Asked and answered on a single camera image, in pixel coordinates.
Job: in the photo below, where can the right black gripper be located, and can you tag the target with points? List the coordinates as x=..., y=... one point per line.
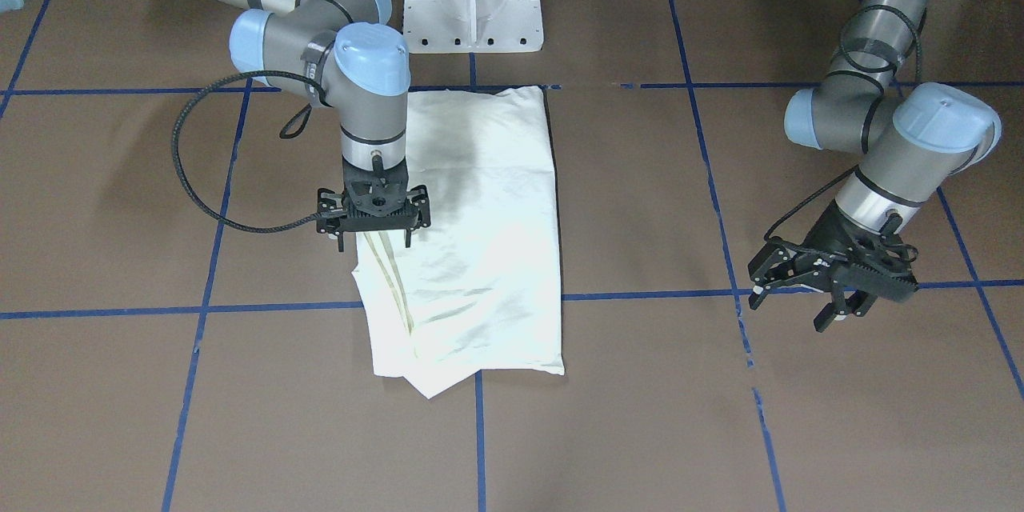
x=327, y=206

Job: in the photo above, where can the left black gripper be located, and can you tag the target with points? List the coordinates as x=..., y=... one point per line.
x=829, y=234

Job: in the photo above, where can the white long-sleeve printed shirt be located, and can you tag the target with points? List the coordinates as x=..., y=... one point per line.
x=480, y=288

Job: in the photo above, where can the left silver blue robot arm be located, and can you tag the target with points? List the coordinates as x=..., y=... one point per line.
x=907, y=146

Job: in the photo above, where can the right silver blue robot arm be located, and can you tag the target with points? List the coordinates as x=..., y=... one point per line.
x=337, y=55

